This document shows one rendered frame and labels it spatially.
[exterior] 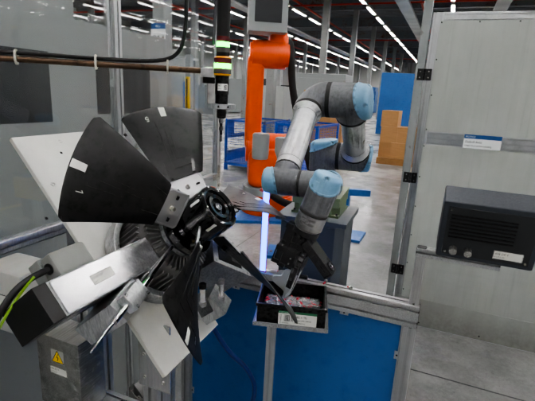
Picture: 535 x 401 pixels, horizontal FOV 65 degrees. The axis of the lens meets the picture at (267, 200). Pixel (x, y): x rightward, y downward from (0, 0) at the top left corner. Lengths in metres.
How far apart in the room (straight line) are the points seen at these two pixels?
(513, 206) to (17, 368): 1.67
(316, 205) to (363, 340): 0.68
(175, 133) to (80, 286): 0.49
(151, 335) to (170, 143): 0.49
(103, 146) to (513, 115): 2.33
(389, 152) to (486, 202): 9.08
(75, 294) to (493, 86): 2.43
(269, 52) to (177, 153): 4.02
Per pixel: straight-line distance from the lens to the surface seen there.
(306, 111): 1.35
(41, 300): 0.87
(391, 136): 10.30
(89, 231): 1.15
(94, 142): 0.93
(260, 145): 4.90
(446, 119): 2.77
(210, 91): 1.10
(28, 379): 1.84
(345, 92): 1.40
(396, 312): 1.49
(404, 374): 1.61
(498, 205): 1.32
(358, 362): 1.63
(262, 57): 5.10
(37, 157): 1.21
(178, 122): 1.21
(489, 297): 3.05
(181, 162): 1.14
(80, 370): 1.30
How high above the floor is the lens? 1.50
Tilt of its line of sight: 14 degrees down
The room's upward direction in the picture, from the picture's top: 3 degrees clockwise
